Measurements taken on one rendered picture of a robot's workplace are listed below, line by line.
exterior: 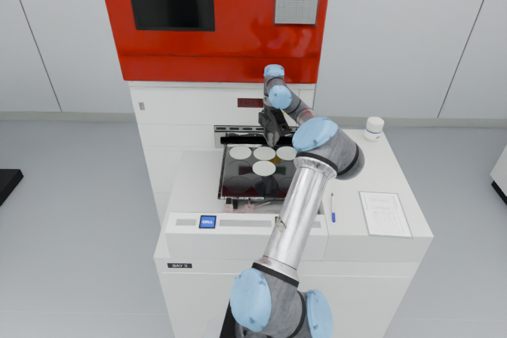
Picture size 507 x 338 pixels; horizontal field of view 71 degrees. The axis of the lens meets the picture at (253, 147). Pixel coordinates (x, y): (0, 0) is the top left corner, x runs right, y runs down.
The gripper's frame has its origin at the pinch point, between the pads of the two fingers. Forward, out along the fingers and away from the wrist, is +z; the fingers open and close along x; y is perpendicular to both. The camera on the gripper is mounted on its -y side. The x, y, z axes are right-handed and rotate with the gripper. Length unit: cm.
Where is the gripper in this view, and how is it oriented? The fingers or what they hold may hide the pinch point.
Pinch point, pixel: (272, 145)
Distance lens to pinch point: 151.9
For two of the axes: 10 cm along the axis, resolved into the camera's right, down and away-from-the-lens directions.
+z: -0.1, 8.0, 6.0
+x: -8.8, 2.8, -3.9
